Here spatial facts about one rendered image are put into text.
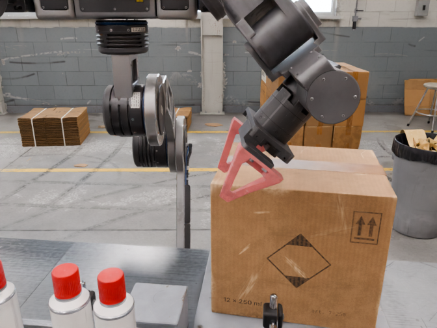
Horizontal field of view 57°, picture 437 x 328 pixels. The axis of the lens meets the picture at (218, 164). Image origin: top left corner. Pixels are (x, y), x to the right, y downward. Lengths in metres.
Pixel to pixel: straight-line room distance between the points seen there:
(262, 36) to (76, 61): 5.83
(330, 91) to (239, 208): 0.32
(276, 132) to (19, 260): 0.77
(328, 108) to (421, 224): 2.53
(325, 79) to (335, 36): 5.72
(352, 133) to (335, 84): 3.59
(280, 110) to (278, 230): 0.26
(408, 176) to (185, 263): 2.05
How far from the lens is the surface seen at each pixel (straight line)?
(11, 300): 0.63
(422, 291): 1.01
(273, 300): 0.64
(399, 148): 2.81
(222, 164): 0.60
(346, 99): 0.45
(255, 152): 0.48
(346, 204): 0.69
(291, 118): 0.51
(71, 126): 4.76
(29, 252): 1.14
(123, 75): 1.10
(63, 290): 0.56
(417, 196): 2.87
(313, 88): 0.44
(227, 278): 0.77
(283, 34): 0.50
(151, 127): 1.08
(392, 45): 6.44
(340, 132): 4.00
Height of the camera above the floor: 1.39
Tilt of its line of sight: 20 degrees down
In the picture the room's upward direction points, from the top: straight up
